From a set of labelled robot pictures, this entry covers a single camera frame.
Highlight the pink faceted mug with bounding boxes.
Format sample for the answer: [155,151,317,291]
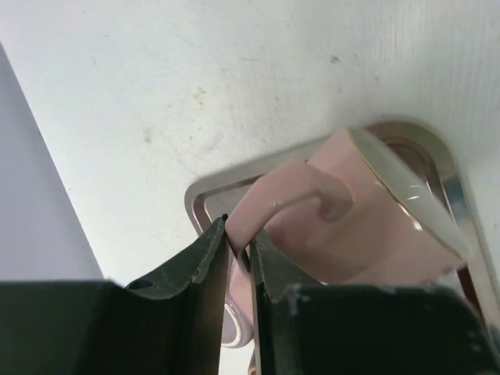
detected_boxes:
[223,128,473,348]

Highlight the stainless steel tray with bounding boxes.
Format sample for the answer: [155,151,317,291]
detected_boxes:
[185,121,499,325]

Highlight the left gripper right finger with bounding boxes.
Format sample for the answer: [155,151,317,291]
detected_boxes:
[250,233,499,374]

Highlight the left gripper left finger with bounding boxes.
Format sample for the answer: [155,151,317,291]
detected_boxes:
[1,217,229,374]

